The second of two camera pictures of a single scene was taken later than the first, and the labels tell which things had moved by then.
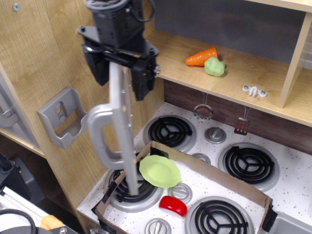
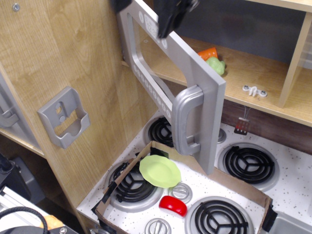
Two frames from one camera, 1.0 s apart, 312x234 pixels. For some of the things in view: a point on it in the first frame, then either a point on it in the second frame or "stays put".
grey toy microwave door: x=119 y=112 → x=188 y=92
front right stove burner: x=219 y=215 stays put
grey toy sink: x=284 y=224 stays put
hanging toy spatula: x=243 y=124 stays put
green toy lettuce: x=213 y=66 stays put
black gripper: x=119 y=35 → x=170 y=12
